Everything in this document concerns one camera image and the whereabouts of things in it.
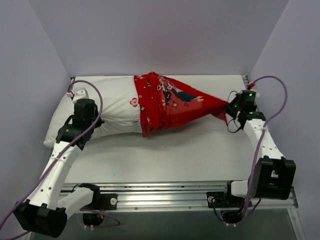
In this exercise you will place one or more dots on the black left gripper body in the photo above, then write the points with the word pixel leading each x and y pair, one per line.
pixel 96 122

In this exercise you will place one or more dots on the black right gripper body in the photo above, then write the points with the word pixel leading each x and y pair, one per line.
pixel 233 107

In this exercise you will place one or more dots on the white pillow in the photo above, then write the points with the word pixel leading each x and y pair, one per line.
pixel 120 112

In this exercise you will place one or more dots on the red patterned pillowcase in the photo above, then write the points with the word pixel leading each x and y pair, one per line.
pixel 168 103

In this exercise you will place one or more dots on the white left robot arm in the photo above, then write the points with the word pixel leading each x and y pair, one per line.
pixel 42 211

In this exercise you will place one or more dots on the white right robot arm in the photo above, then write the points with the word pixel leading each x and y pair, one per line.
pixel 272 174

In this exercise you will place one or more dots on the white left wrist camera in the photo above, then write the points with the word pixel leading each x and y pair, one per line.
pixel 82 93

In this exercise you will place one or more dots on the aluminium side rail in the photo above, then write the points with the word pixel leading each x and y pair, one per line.
pixel 245 80

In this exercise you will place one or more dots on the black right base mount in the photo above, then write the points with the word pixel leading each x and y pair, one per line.
pixel 227 208

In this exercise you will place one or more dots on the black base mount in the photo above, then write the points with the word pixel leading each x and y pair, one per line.
pixel 227 208
pixel 94 215

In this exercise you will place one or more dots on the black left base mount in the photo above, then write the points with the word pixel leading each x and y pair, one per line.
pixel 94 215

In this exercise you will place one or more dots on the aluminium front rail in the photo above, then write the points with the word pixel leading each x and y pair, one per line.
pixel 162 196

